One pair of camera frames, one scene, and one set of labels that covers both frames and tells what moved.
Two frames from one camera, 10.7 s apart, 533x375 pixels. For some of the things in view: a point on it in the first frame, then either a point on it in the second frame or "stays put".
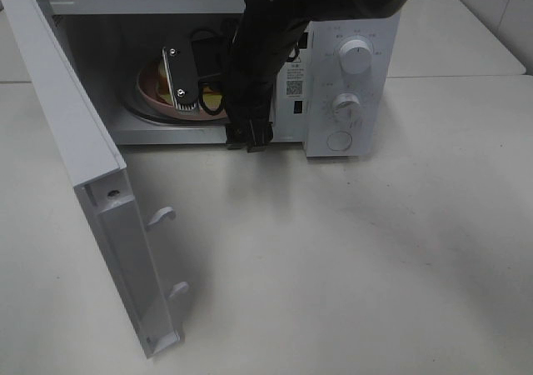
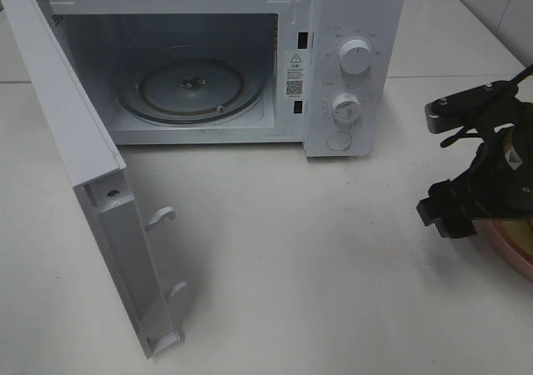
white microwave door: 112,203 stays put
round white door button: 339,140 stays put
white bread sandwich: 211,95 → 520,232
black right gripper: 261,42 → 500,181
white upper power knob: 356,54 stays put
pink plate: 147,85 → 495,232
